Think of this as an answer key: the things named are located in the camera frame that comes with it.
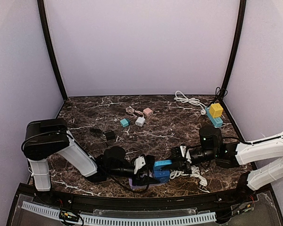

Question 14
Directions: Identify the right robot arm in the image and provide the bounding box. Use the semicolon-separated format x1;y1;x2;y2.
166;125;283;192

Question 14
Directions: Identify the dark blue cube socket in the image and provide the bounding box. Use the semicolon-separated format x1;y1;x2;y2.
154;170;170;184

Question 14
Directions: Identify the small teal plug adapter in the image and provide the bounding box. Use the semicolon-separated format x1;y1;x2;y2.
120;118;130;128

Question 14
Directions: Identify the teal power strip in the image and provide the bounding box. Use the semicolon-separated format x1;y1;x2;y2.
205;108;223;128

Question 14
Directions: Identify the purple power strip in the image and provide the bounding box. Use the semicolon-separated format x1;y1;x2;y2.
129;172;158;189

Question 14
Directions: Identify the black usb cable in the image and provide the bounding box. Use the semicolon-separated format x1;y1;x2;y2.
212;86;228;104

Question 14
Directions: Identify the blue adapter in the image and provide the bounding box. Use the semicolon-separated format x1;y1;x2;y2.
153;160;172;170

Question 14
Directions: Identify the white charger cube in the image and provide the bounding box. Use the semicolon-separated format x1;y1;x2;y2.
135;117;146;127

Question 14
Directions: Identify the white slotted cable duct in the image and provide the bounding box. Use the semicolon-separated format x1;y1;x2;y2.
21;201;216;226

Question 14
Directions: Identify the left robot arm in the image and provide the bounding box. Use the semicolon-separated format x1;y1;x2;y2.
21;118;160;192

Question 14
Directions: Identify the yellow cube socket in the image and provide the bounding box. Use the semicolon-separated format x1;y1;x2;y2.
209;103;224;118

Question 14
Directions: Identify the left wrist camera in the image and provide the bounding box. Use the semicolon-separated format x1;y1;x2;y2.
131;154;155;175

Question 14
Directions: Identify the pink charger cube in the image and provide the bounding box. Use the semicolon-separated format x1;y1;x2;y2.
143;107;153;116

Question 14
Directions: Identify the white cable of purple strip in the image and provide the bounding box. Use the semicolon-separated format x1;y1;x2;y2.
169;166;208;190

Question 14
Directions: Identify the black plug adapter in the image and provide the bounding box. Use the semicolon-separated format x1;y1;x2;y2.
89;128;116;141

